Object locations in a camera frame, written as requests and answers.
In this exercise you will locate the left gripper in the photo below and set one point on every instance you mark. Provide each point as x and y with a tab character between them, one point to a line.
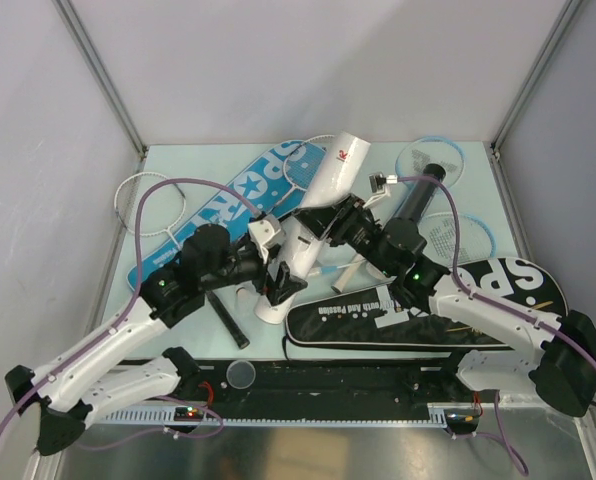
284	284

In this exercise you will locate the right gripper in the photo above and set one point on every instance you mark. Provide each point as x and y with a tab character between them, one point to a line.
322	219

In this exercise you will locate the white shuttlecock tube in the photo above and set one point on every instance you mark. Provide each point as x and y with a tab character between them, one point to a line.
300	251

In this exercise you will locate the plastic shuttlecock front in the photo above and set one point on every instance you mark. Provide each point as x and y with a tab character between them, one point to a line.
245	299

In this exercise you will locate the clear round tube cap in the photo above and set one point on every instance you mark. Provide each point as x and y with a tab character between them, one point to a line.
240	374

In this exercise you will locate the black shuttlecock tube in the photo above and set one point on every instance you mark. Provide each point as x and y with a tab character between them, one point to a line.
420	192

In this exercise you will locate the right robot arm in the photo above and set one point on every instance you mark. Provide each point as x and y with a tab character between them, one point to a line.
478	310

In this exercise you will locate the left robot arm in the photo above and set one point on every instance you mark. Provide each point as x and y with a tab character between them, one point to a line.
69	391

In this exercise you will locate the blue racket cover bag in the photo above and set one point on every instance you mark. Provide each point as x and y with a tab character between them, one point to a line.
148	207

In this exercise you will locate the white racket on blue bag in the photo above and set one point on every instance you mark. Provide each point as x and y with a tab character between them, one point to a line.
303	167

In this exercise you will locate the black racket cover bag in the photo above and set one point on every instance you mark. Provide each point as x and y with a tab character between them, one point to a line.
369	319

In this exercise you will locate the blue racket far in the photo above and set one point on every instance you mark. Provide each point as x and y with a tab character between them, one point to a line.
411	161

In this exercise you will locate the blue racket near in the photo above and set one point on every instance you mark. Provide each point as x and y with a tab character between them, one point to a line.
477	242

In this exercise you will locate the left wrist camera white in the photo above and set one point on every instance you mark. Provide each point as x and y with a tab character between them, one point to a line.
265	233

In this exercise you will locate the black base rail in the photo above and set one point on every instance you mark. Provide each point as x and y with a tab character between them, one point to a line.
327	391

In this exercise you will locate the left aluminium frame post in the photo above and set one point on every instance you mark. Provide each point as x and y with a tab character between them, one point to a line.
94	61

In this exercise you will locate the aluminium frame post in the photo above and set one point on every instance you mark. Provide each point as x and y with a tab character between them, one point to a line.
555	39
94	61

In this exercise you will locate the right aluminium frame post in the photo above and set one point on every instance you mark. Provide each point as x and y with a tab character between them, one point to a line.
555	39

